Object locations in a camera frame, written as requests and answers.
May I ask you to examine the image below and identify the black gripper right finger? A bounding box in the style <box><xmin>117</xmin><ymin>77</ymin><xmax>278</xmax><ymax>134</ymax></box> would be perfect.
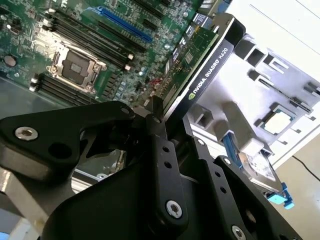
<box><xmin>172</xmin><ymin>117</ymin><xmax>305</xmax><ymax>240</ymax></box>

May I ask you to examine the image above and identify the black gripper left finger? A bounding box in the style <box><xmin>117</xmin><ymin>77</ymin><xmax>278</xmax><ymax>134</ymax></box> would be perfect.
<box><xmin>0</xmin><ymin>96</ymin><xmax>190</xmax><ymax>235</ymax></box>

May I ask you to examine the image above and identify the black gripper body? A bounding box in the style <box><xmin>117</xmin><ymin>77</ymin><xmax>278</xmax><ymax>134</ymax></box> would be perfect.
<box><xmin>44</xmin><ymin>162</ymin><xmax>211</xmax><ymax>240</ymax></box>

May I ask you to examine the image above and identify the green Nvidia graphics card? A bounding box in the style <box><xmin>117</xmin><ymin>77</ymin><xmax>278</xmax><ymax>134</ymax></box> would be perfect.
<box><xmin>162</xmin><ymin>12</ymin><xmax>247</xmax><ymax>123</ymax></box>

